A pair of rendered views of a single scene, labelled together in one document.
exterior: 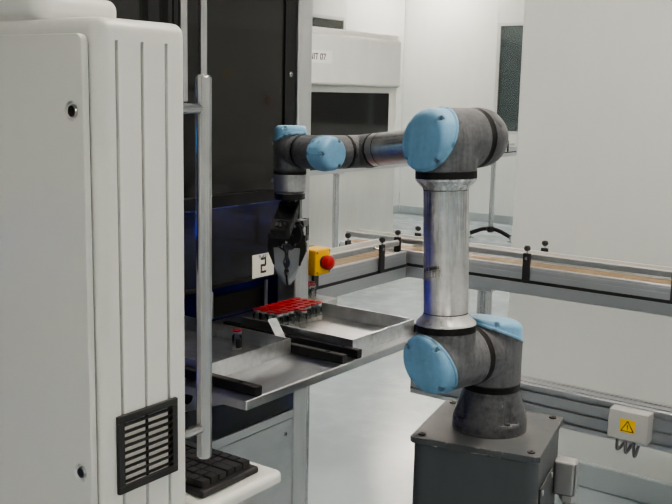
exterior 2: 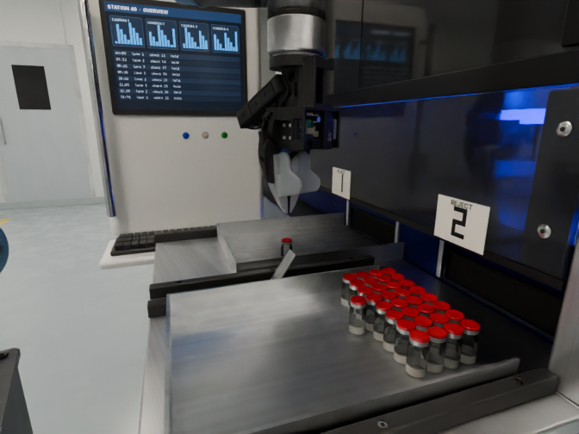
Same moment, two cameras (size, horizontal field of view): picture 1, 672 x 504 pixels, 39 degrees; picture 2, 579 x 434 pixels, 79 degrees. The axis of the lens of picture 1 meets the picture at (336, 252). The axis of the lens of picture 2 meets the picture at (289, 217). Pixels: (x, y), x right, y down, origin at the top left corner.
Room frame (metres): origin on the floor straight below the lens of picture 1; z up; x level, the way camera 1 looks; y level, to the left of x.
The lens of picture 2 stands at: (2.44, -0.30, 1.14)
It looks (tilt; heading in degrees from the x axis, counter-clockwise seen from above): 15 degrees down; 126
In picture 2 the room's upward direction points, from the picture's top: straight up
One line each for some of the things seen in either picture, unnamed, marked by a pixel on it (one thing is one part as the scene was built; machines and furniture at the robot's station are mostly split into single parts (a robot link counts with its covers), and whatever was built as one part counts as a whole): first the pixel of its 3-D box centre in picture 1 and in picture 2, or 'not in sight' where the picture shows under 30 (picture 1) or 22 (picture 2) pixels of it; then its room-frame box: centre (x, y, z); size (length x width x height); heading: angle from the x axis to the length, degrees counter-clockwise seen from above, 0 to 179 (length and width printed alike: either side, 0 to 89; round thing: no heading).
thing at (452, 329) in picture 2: (284, 313); (407, 311); (2.33, 0.13, 0.90); 0.18 x 0.02 x 0.05; 144
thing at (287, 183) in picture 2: (296, 264); (288, 185); (2.16, 0.09, 1.06); 0.06 x 0.03 x 0.09; 169
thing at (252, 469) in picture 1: (148, 450); (187, 237); (1.61, 0.33, 0.82); 0.40 x 0.14 x 0.02; 55
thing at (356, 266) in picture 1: (332, 266); not in sight; (2.90, 0.01, 0.92); 0.69 x 0.16 x 0.16; 144
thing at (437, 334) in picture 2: (291, 314); (392, 313); (2.31, 0.11, 0.90); 0.18 x 0.02 x 0.05; 144
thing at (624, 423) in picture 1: (630, 424); not in sight; (2.69, -0.89, 0.50); 0.12 x 0.05 x 0.09; 54
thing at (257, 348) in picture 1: (194, 344); (301, 239); (2.04, 0.31, 0.90); 0.34 x 0.26 x 0.04; 54
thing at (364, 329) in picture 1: (326, 324); (314, 334); (2.25, 0.02, 0.90); 0.34 x 0.26 x 0.04; 54
